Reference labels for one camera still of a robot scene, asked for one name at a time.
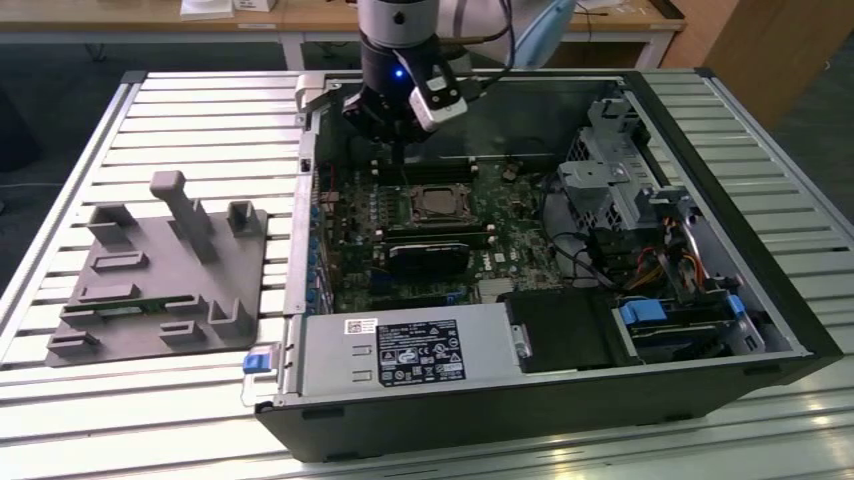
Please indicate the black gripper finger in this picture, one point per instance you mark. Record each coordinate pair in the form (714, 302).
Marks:
(399, 155)

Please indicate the silver square CPU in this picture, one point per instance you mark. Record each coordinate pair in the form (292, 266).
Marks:
(442, 201)

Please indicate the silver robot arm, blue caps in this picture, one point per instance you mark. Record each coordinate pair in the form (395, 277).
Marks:
(396, 20)

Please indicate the black RAM slot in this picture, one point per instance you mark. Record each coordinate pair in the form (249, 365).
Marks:
(434, 164)
(434, 176)

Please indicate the black CPU socket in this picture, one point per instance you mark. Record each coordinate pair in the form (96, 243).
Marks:
(412, 219)

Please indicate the dark installed RAM stick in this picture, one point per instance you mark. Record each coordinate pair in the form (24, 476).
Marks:
(434, 230)

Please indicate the round coin cell battery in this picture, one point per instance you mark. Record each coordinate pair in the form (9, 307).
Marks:
(510, 175)

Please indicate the black graphics card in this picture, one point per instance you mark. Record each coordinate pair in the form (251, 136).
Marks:
(427, 257)

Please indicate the small white labelled box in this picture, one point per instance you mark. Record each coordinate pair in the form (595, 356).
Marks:
(255, 4)

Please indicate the green motherboard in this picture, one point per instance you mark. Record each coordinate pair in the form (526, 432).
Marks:
(520, 250)

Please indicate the small silver chipset heatsink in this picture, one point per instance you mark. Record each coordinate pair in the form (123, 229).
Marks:
(495, 287)

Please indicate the grey metal disk cage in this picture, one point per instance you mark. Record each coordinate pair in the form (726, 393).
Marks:
(600, 185)

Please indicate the white cardboard box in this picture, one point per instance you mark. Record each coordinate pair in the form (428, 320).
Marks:
(207, 9)

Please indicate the silver power supply unit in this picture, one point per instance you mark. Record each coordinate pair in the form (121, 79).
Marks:
(334, 360)

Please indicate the grey plastic parts rack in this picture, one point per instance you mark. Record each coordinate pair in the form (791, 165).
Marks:
(167, 280)

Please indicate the black plastic drive shroud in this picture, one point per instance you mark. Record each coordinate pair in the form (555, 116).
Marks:
(567, 330)

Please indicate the wooden desk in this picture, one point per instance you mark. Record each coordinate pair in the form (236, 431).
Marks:
(100, 22)

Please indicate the blue case latch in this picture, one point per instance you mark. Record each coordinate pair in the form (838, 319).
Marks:
(259, 361)

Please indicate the hard disk in blue carrier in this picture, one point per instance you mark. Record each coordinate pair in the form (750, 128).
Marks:
(643, 310)

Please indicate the green RAM stick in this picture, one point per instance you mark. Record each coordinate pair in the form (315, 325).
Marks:
(127, 306)

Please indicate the black open PC case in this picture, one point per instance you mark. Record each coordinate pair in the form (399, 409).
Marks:
(467, 425)

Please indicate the small blue drive clip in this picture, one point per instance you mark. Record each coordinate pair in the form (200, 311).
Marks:
(735, 306)

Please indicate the wooden cabinet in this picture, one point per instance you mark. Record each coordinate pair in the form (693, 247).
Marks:
(781, 50)

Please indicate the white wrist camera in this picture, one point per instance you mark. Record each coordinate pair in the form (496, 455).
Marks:
(436, 102)

